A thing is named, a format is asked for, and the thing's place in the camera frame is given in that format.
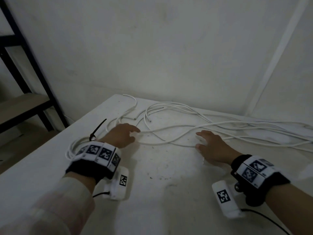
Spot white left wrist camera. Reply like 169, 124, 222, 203
102, 166, 129, 201

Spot black right wristband white markers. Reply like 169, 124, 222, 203
231, 154, 291, 207

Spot person's right hand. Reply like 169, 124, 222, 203
195, 130, 243, 165

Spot person's left forearm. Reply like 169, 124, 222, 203
0, 172, 97, 235

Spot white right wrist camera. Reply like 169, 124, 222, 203
212, 180, 245, 219

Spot black plastic zip tie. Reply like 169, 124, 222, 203
89, 118, 108, 142

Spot person's left hand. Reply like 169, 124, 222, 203
97, 123, 141, 149

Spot black wristband white markers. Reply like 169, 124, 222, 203
231, 154, 291, 207
65, 141, 122, 185

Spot person's right forearm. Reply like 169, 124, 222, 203
265, 183, 313, 235

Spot black left wristband white markers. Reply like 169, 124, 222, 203
65, 141, 122, 185

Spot wooden shelf board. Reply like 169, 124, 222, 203
0, 93, 53, 125

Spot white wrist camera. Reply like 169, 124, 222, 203
102, 166, 129, 201
212, 180, 245, 219

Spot black metal shelf rack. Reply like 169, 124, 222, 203
0, 0, 70, 135

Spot black right camera cable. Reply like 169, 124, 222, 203
241, 208, 293, 235

